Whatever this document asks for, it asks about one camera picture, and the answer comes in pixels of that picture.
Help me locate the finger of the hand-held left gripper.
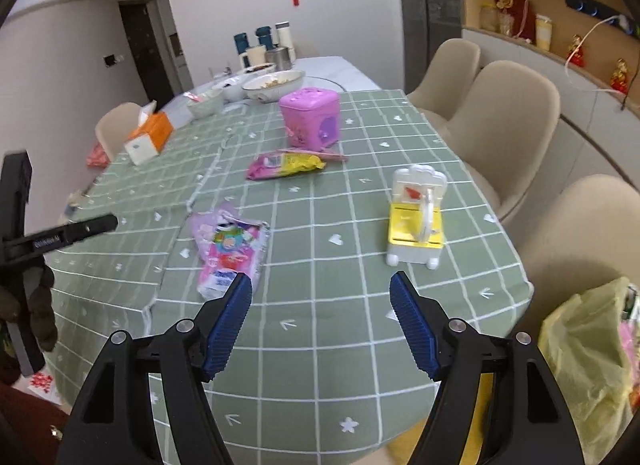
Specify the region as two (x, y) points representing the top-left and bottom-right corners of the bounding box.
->
(27, 214), (120, 253)

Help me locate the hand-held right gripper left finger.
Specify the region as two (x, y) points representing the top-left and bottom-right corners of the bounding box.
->
(59, 272), (253, 465)

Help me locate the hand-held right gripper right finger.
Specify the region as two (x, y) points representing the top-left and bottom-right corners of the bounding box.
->
(389, 271), (586, 465)

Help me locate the pink purple snack packet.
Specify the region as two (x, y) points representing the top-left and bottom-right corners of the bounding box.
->
(190, 209), (272, 302)

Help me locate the yellow plastic bag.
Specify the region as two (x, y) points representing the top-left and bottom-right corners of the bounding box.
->
(539, 277), (640, 465)

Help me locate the person's left hand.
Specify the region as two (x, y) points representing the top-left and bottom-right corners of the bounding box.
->
(25, 265), (59, 353)

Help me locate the red patterned bag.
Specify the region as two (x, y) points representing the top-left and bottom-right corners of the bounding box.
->
(86, 142), (109, 168)

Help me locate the green checked tablecloth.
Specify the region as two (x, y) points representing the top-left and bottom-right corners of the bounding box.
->
(42, 89), (535, 465)

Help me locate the yellow white toy cart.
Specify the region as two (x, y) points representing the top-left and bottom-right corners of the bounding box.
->
(385, 164), (447, 268)

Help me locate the beige chair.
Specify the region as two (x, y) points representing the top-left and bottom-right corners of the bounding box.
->
(407, 38), (481, 120)
(444, 61), (561, 226)
(95, 102), (146, 160)
(515, 175), (640, 333)

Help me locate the orange white tissue box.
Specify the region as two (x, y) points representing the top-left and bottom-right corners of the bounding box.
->
(124, 101), (175, 166)

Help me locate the red white patterned paper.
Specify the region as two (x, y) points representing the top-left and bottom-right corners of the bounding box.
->
(27, 370), (64, 404)

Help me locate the pink yellow snack wrapper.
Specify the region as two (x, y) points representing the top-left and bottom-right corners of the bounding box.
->
(246, 151), (327, 180)

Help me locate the small white bowl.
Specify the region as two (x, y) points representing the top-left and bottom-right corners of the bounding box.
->
(186, 91), (226, 118)

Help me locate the thin pink wrapper strip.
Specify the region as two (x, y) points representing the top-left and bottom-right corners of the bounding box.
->
(277, 147), (349, 162)

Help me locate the dark door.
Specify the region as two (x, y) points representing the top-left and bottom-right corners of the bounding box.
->
(119, 1), (193, 102)

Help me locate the pink plastic lidded box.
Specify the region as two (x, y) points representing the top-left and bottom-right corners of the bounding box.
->
(278, 87), (342, 150)

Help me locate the large white floral bowl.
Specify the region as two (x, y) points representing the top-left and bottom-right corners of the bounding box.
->
(242, 70), (307, 104)

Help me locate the white mug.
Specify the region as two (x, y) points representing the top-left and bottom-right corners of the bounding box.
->
(240, 45), (267, 68)

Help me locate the steel pot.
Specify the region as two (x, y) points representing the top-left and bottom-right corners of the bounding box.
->
(265, 46), (292, 72)

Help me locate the red gold figurine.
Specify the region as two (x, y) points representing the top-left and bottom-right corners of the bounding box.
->
(610, 59), (630, 94)
(567, 35), (586, 68)

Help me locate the grey tall cabinet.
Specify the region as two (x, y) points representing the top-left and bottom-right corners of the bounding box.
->
(395, 0), (463, 92)

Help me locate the yellow white cup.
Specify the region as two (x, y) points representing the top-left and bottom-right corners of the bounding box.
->
(535, 14), (554, 50)

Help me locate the red gift bag with flowers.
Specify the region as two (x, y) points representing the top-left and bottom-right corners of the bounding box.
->
(495, 0), (536, 42)

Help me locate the black power strip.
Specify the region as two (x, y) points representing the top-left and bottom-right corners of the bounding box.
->
(565, 0), (614, 16)

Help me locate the white cable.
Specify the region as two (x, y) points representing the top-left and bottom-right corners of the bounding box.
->
(565, 15), (632, 94)

